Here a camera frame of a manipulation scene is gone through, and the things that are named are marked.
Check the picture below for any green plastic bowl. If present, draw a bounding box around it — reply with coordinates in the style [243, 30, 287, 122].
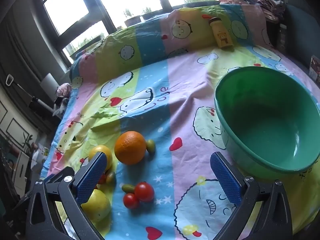
[214, 66, 320, 180]

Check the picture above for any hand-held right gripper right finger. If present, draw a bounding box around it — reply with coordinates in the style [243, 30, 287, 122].
[210, 151, 293, 240]

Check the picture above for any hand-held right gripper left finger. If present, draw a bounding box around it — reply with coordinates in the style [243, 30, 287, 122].
[25, 151, 108, 240]

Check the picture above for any yellow lemon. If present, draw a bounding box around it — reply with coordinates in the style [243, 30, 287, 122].
[88, 144, 113, 172]

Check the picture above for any small potted plant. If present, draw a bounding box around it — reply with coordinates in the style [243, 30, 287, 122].
[21, 134, 34, 155]

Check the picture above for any yellow-green pear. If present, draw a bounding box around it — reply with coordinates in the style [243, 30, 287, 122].
[80, 189, 111, 222]

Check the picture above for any crumpled pink cloth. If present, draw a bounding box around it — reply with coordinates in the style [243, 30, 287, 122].
[56, 82, 72, 98]

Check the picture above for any dark drink bottle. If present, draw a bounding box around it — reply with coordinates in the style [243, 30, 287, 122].
[276, 24, 288, 52]

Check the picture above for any black framed wall picture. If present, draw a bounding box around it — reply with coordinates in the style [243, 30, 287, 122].
[5, 118, 38, 153]

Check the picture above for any orange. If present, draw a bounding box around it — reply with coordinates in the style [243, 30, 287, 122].
[114, 131, 147, 165]

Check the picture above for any yellow bear print bottle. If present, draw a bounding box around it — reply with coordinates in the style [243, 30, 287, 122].
[209, 17, 233, 49]

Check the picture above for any large window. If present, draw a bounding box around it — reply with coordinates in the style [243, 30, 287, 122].
[37, 0, 225, 60]

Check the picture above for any large red tomato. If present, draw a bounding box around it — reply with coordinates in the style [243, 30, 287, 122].
[134, 181, 155, 202]

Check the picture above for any clear dried fruit packet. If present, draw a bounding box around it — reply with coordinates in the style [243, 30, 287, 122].
[309, 56, 320, 80]

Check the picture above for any cartoon printed bed sheet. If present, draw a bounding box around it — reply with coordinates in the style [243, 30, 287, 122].
[40, 4, 320, 240]

